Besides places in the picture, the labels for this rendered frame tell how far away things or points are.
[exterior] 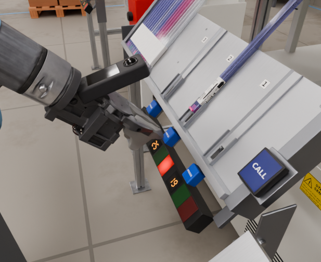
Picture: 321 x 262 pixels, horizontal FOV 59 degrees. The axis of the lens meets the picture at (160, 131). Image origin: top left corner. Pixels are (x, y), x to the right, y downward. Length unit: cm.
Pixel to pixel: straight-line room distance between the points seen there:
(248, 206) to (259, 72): 22
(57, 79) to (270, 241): 36
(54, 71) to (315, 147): 36
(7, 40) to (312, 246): 78
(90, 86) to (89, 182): 105
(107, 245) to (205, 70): 86
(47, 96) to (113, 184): 104
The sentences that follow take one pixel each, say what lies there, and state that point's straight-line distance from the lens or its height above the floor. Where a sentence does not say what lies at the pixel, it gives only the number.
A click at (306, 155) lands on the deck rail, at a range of 41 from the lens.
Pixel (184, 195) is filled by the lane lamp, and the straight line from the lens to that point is 50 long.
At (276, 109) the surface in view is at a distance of 45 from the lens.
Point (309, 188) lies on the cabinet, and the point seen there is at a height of 52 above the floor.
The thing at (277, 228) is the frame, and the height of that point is 72.
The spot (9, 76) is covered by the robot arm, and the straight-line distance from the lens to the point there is 41.
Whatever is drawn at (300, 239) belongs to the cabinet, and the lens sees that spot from 88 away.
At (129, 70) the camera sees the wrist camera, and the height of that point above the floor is 86.
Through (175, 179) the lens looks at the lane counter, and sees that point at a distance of 52.
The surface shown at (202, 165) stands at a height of 73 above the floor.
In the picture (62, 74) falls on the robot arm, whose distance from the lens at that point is 42.
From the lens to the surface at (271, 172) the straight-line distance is 36.
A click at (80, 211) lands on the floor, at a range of 135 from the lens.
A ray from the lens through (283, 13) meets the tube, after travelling 55.
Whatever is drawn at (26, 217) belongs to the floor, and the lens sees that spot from 141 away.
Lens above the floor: 104
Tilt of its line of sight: 37 degrees down
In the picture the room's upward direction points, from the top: straight up
